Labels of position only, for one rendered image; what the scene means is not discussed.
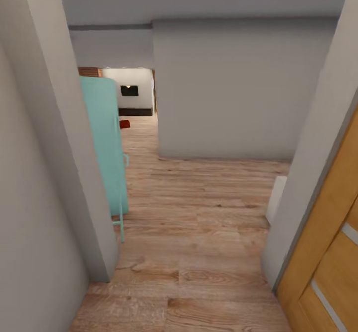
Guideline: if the storage box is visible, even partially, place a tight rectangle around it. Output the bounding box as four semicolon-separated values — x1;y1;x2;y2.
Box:
119;120;130;129

